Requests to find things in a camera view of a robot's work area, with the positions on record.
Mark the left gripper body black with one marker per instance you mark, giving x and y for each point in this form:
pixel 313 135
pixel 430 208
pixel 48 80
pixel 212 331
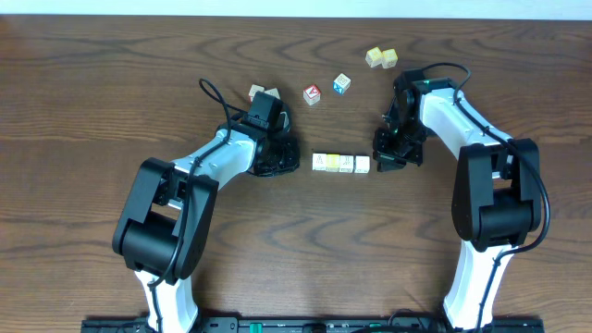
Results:
pixel 281 157

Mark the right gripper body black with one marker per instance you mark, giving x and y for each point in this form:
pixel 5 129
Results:
pixel 405 144

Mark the green sided white block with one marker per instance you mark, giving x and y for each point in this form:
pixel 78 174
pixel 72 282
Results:
pixel 362 164

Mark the white block with figure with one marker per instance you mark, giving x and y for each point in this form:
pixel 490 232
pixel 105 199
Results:
pixel 346 163

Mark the yellow block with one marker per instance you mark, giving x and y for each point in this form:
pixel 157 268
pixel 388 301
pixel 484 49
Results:
pixel 389 58
pixel 333 163
pixel 374 57

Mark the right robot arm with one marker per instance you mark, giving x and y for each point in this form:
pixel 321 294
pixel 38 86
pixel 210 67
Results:
pixel 498 195

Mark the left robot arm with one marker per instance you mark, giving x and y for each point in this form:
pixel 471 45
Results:
pixel 166 218

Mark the white block blue side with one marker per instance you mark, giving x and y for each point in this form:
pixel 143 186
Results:
pixel 273 92

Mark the white block red number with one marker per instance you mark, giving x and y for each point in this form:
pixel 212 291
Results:
pixel 254 90

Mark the red letter A block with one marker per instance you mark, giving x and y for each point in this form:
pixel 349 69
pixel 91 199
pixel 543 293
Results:
pixel 311 94

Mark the blue sided picture block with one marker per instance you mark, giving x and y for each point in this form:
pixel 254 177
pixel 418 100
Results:
pixel 341 83

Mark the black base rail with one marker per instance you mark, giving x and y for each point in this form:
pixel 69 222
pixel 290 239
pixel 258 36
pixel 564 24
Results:
pixel 228 324

